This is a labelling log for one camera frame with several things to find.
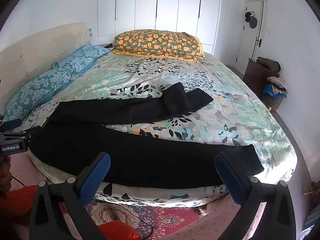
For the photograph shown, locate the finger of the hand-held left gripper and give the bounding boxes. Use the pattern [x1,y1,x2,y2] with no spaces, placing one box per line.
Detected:
[0,119,22,132]
[0,126,42,142]

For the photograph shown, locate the black hanging hat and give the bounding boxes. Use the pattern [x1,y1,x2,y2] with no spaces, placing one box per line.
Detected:
[244,11,258,29]

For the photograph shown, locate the black cable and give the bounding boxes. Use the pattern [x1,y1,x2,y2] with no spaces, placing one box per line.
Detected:
[92,197,157,240]

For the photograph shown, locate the white wardrobe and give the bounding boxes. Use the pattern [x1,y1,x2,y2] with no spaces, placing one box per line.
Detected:
[97,0,223,55]

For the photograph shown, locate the white door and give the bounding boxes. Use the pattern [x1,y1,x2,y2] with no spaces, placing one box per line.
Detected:
[234,0,264,73]

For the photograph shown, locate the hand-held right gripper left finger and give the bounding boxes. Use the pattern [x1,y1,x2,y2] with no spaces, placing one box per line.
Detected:
[29,152,111,240]

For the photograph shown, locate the pink dotted floor mat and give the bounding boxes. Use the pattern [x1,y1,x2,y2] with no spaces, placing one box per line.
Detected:
[7,151,267,240]

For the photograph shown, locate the brown box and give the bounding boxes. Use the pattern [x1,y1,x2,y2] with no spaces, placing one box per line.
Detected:
[262,94,284,113]

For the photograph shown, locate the brown clothes pile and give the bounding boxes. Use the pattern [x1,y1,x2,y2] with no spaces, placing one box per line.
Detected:
[256,56,281,73]

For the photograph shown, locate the leaf print bed sheet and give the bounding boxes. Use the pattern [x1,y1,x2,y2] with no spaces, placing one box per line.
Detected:
[5,52,299,208]

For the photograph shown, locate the black pants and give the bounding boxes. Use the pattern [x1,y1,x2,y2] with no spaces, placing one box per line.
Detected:
[29,82,265,188]

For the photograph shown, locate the person's orange knit garment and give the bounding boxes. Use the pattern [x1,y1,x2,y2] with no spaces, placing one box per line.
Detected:
[98,220,142,240]

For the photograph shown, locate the orange floral folded quilt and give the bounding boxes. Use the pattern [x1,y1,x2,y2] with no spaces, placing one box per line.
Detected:
[112,29,205,63]

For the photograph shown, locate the red patterned rug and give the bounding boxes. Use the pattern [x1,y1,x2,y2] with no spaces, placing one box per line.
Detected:
[57,195,208,240]

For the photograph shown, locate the cream padded headboard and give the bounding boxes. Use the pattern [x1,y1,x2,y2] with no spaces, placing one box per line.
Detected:
[0,22,91,115]

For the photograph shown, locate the dark wooden cabinet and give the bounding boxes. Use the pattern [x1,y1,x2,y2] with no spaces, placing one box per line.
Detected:
[243,58,280,95]

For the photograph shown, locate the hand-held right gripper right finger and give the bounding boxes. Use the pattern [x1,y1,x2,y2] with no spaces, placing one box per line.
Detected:
[214,152,297,240]

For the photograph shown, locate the blue patterned pillow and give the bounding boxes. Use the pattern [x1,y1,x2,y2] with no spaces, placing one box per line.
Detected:
[4,67,75,127]
[52,44,112,75]

